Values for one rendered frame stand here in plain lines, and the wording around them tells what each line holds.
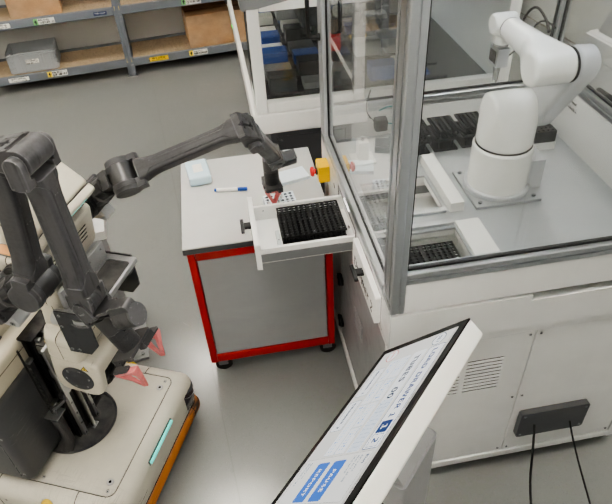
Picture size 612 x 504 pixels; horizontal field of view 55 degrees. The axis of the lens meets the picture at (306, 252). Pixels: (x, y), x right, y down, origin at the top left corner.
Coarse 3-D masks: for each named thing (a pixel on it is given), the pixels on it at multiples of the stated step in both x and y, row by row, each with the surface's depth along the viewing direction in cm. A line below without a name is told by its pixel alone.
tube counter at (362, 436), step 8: (392, 392) 125; (384, 400) 125; (376, 408) 124; (384, 408) 121; (376, 416) 121; (368, 424) 120; (360, 432) 120; (368, 432) 117; (360, 440) 117; (352, 448) 116
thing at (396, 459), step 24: (456, 336) 125; (480, 336) 128; (456, 360) 122; (360, 384) 145; (432, 384) 116; (408, 408) 113; (432, 408) 114; (408, 432) 109; (432, 432) 127; (384, 456) 105; (408, 456) 107; (288, 480) 127; (360, 480) 102; (384, 480) 103
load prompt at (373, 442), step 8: (440, 344) 128; (432, 352) 127; (424, 360) 127; (432, 360) 124; (416, 368) 126; (424, 368) 123; (416, 376) 123; (408, 384) 122; (416, 384) 119; (400, 392) 122; (408, 392) 119; (400, 400) 118; (392, 408) 118; (400, 408) 115; (384, 416) 118; (392, 416) 115; (384, 424) 114; (376, 432) 114; (384, 432) 111; (368, 440) 114; (376, 440) 111; (368, 448) 111
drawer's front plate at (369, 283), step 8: (360, 248) 190; (360, 256) 187; (360, 264) 187; (368, 264) 184; (368, 272) 181; (360, 280) 191; (368, 280) 178; (368, 288) 180; (376, 288) 175; (368, 296) 182; (376, 296) 173; (368, 304) 184; (376, 304) 174; (376, 312) 176; (376, 320) 178
